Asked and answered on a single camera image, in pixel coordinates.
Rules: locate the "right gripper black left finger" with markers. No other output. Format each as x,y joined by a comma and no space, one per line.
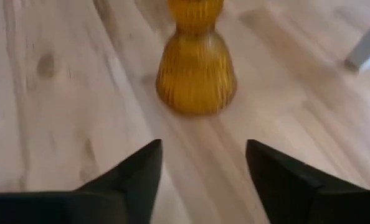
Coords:
110,202

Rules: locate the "white perforated metal shelf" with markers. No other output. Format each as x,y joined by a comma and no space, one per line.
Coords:
365,43

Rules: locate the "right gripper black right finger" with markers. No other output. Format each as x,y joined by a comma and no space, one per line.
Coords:
297,199

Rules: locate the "amber ribbed glass candle holder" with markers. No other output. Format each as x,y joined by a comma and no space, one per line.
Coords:
196,71

